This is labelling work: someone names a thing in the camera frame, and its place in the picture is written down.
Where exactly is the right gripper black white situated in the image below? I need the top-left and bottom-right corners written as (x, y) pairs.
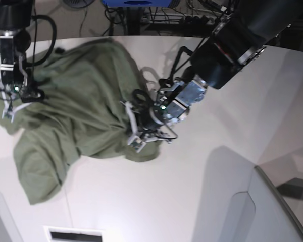
top-left (0, 75), bottom-right (44, 123)

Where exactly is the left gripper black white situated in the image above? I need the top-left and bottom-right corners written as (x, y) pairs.
top-left (120, 100), bottom-right (179, 152)

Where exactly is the olive green t-shirt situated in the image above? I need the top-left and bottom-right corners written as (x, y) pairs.
top-left (0, 38), bottom-right (160, 205)

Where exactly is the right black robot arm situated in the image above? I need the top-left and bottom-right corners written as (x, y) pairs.
top-left (0, 1), bottom-right (57, 120)

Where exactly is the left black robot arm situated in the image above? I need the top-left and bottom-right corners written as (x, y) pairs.
top-left (125, 1), bottom-right (303, 152)

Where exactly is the black power strip red light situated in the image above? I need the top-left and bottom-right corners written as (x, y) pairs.
top-left (182, 15), bottom-right (215, 25)

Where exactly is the blue box with oval hole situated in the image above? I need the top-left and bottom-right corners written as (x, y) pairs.
top-left (102, 0), bottom-right (180, 8)

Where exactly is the white panel left corner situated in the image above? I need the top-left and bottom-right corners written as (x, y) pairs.
top-left (0, 192), bottom-right (23, 241)

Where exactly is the white curved panel right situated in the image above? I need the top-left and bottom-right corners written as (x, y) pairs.
top-left (219, 166), bottom-right (303, 242)

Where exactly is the black table leg post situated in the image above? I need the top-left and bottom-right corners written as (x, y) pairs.
top-left (126, 7), bottom-right (144, 36)

